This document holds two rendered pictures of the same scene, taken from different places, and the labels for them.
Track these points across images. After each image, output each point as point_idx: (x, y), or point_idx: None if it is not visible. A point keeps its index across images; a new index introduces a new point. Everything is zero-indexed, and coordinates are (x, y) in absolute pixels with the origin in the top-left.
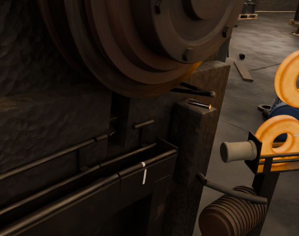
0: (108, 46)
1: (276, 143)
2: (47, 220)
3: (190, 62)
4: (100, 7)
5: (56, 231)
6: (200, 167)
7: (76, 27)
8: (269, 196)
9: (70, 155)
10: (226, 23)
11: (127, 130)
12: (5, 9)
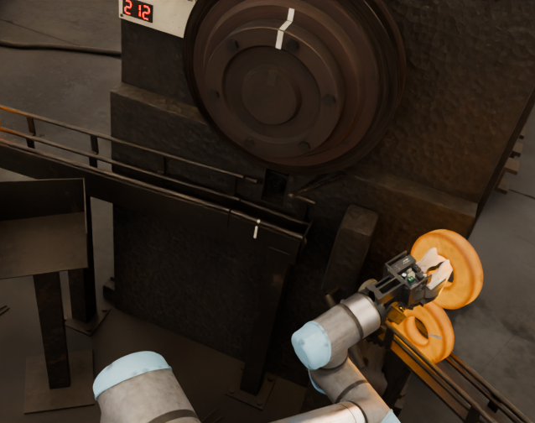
0: (208, 106)
1: None
2: (164, 196)
3: (256, 151)
4: (201, 78)
5: (171, 209)
6: (340, 283)
7: (191, 84)
8: (391, 380)
9: (225, 176)
10: (304, 138)
11: (285, 193)
12: None
